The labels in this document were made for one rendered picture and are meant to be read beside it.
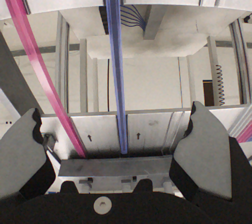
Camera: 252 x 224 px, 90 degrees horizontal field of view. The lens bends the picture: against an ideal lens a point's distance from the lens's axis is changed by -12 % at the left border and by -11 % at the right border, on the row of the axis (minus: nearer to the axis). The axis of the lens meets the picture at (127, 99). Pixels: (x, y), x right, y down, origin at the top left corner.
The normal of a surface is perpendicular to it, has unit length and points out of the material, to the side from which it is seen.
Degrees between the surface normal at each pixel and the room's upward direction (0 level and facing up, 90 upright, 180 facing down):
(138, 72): 90
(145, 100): 90
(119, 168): 134
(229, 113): 44
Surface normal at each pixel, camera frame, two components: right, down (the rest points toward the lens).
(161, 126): 0.04, 0.67
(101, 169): -0.03, -0.74
